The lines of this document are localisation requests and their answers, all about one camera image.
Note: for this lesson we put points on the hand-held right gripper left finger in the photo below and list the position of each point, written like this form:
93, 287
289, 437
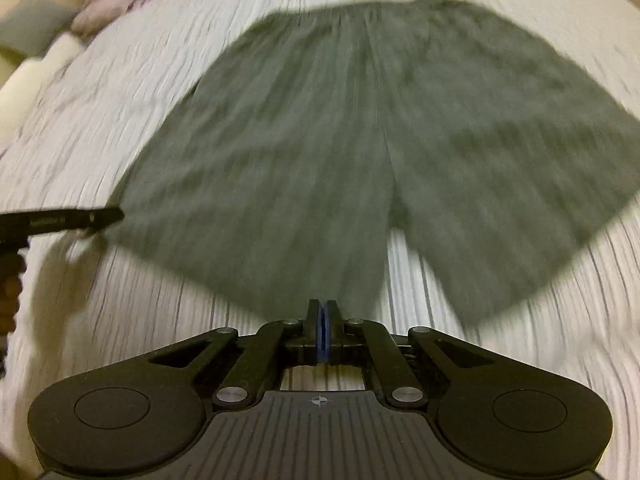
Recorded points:
315, 332

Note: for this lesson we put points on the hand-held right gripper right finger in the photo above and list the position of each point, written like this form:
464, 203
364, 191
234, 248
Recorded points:
329, 332

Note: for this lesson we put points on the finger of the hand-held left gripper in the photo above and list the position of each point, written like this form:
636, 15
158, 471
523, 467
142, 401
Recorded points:
60, 221

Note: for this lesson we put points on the grey shorts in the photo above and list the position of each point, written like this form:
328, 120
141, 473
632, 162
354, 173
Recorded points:
300, 135

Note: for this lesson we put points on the person's left hand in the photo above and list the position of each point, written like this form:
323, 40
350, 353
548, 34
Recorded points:
10, 295

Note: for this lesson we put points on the cream padded headboard cushion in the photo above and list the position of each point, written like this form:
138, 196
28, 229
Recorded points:
35, 75

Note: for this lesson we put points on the bed with striped white sheet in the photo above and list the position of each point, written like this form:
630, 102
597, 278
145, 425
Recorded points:
500, 370

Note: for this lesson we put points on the grey pillow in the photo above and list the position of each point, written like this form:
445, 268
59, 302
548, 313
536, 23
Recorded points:
30, 25

